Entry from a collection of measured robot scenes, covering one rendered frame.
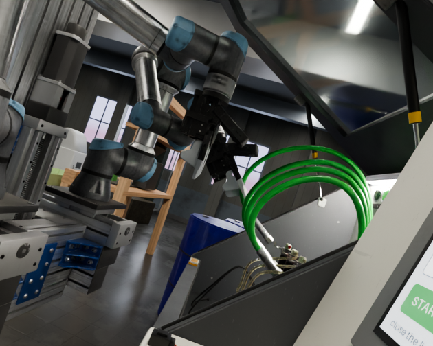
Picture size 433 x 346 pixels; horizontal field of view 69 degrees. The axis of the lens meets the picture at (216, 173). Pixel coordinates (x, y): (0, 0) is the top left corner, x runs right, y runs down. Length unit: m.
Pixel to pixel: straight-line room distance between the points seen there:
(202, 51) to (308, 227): 0.76
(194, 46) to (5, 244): 0.58
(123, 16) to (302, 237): 0.92
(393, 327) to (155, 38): 0.77
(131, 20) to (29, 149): 0.49
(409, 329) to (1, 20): 0.78
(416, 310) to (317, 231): 0.88
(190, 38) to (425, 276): 0.62
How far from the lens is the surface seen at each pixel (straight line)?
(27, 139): 1.08
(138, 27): 0.89
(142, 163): 1.28
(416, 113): 0.66
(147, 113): 0.96
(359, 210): 0.69
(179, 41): 0.77
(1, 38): 0.75
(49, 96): 1.10
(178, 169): 4.49
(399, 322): 0.40
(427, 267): 0.41
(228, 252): 1.21
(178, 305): 0.77
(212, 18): 3.23
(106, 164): 1.24
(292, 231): 1.22
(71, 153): 7.62
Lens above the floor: 1.24
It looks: 2 degrees up
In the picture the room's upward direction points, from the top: 19 degrees clockwise
